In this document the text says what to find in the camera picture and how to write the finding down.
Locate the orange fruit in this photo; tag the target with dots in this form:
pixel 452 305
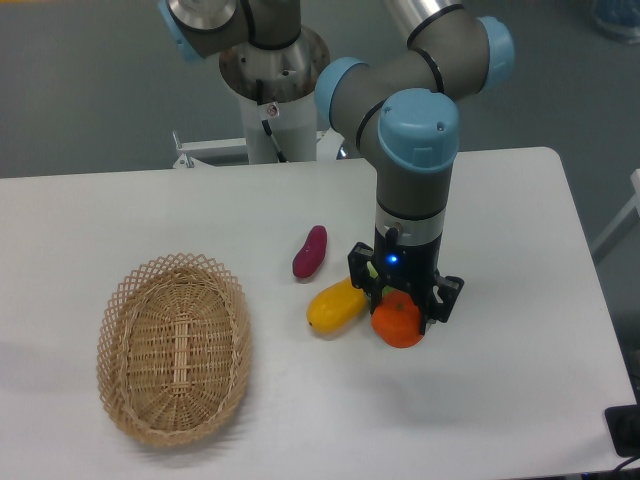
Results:
pixel 396 320

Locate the black device at table edge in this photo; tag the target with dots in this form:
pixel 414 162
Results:
pixel 623 425

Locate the white frame at right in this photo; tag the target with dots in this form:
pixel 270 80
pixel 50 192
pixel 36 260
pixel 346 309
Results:
pixel 621 224

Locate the woven wicker basket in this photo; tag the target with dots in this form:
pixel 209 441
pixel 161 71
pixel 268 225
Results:
pixel 174 350

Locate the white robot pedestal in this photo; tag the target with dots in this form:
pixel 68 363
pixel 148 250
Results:
pixel 273 76

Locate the purple sweet potato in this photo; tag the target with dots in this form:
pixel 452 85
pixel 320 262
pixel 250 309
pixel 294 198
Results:
pixel 311 255

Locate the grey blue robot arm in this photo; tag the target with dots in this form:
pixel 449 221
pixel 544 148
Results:
pixel 401 116

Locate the blue object top right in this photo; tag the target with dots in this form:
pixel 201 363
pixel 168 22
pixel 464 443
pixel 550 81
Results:
pixel 618 19

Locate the yellow mango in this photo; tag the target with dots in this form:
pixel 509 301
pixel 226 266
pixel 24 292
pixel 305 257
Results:
pixel 334 307

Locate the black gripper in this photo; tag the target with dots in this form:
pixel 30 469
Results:
pixel 411 269

